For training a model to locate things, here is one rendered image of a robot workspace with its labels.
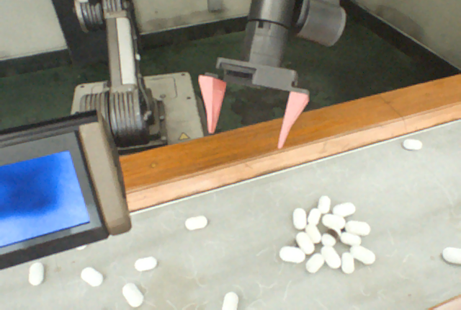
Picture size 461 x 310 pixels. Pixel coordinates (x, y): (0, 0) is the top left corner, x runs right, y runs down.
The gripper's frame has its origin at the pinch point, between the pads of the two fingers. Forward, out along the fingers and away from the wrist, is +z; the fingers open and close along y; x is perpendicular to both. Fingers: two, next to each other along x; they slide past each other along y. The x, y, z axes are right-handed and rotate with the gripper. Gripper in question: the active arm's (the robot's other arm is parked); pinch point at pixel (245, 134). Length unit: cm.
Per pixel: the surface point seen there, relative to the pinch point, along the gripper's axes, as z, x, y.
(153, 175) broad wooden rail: 11.2, -9.4, 16.5
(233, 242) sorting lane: 17.3, -5.8, -0.4
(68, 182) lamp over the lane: 2.8, 30.4, 3.7
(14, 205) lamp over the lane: 4.5, 31.8, 6.0
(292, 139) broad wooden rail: 0.6, -22.2, -4.7
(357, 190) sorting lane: 6.8, -18.5, -18.1
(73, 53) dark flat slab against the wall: -16, -148, 146
